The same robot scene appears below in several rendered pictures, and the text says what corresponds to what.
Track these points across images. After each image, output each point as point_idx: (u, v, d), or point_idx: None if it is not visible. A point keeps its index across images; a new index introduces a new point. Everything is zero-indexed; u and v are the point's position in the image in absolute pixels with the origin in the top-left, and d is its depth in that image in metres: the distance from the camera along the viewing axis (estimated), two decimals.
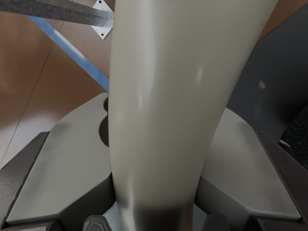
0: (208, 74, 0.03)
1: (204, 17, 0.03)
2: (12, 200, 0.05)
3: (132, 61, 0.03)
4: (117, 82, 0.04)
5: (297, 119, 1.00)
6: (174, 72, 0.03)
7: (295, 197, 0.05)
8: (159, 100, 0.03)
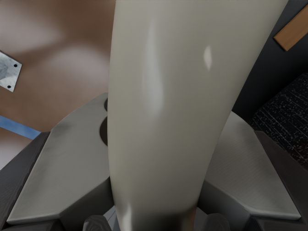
0: (216, 78, 0.03)
1: (214, 16, 0.02)
2: (13, 200, 0.05)
3: (135, 63, 0.03)
4: (118, 85, 0.04)
5: None
6: (181, 75, 0.03)
7: (295, 197, 0.05)
8: (164, 105, 0.03)
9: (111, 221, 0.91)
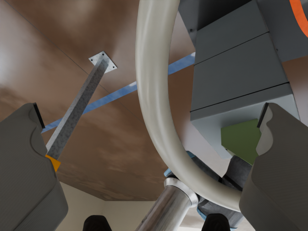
0: None
1: None
2: None
3: None
4: None
5: None
6: None
7: None
8: None
9: None
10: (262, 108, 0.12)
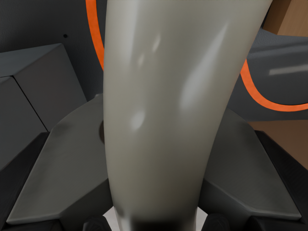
0: None
1: None
2: (13, 200, 0.05)
3: None
4: None
5: None
6: None
7: (295, 197, 0.05)
8: None
9: None
10: None
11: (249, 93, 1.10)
